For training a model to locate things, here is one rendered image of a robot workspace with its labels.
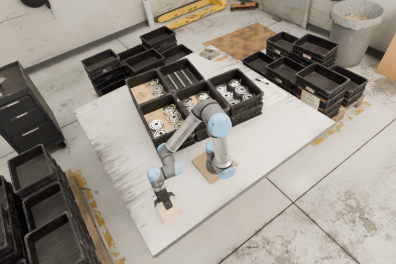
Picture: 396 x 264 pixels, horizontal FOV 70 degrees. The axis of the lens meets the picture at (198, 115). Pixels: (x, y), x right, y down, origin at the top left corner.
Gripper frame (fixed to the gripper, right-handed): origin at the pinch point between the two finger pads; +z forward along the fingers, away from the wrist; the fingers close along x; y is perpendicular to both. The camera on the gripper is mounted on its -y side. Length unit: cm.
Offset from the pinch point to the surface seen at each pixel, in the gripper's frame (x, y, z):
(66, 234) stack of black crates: 68, 35, 26
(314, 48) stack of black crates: -228, 97, 26
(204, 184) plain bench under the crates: -28.1, 3.1, 5.2
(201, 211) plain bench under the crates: -17.0, -12.1, 5.2
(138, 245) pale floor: 32, 25, 75
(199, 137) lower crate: -45, 37, 1
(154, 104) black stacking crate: -28, 76, -14
